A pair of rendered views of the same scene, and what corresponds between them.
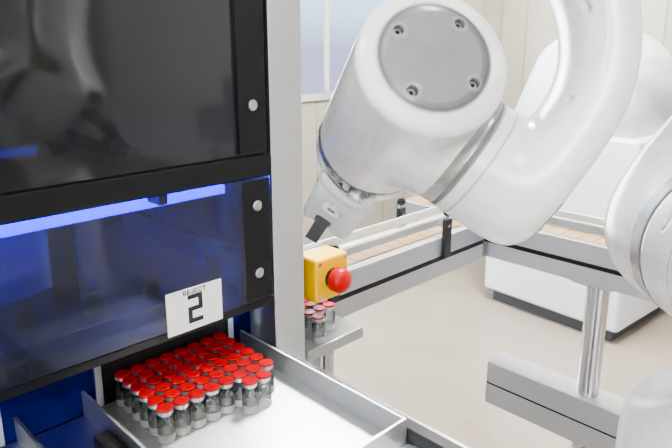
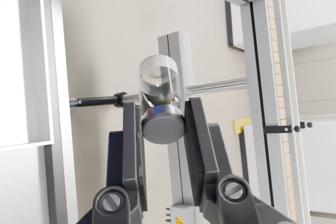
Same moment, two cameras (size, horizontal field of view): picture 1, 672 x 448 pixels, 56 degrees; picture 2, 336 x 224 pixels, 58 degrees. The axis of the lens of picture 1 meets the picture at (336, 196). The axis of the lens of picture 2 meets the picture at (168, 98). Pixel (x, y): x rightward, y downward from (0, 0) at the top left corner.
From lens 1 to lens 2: 56 cm
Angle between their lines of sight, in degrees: 45
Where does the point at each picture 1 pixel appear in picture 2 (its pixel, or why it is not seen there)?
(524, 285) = not seen: outside the picture
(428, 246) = not seen: outside the picture
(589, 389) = (191, 92)
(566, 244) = (267, 60)
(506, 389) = (169, 47)
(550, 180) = not seen: outside the picture
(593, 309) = (234, 84)
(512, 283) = not seen: outside the picture
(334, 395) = (36, 55)
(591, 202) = (300, 7)
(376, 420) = (40, 110)
